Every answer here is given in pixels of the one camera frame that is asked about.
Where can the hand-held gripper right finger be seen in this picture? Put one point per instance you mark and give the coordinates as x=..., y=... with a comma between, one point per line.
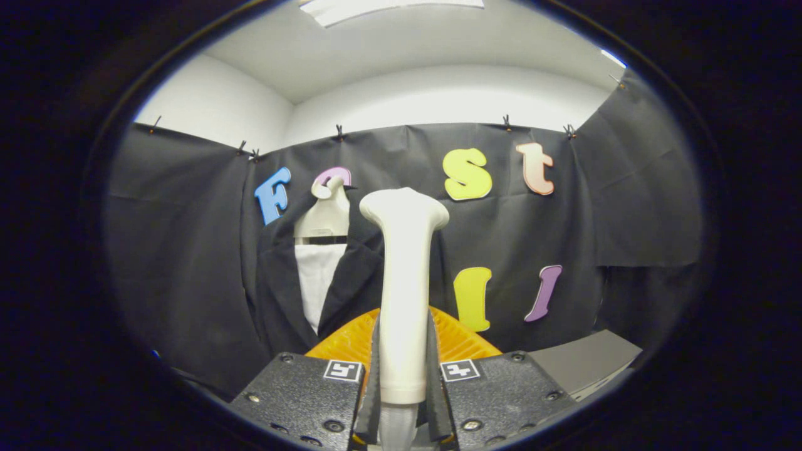
x=501, y=394

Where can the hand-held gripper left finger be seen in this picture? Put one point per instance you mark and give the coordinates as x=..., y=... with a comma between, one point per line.
x=301, y=394

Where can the black suit jacket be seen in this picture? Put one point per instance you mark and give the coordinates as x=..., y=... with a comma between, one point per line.
x=279, y=294

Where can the white garment steamer head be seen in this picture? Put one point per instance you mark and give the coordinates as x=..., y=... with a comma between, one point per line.
x=404, y=282

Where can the grey beige cabinet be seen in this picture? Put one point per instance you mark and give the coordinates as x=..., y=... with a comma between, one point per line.
x=583, y=360

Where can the black backdrop cloth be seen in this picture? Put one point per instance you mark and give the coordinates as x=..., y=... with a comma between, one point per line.
x=188, y=250

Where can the row of black cloth clips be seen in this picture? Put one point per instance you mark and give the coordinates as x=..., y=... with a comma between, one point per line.
x=339, y=132

